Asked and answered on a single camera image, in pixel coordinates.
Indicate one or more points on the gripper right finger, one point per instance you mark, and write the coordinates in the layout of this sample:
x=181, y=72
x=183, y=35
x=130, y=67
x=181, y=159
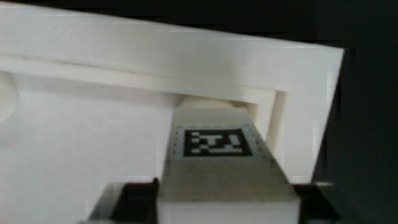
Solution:
x=316, y=210

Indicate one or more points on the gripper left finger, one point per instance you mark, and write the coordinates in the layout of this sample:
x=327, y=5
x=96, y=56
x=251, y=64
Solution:
x=126, y=204

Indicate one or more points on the white table leg with tag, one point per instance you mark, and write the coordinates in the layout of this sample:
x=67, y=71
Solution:
x=222, y=186

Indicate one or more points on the white square tabletop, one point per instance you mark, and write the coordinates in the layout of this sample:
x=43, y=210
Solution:
x=96, y=74

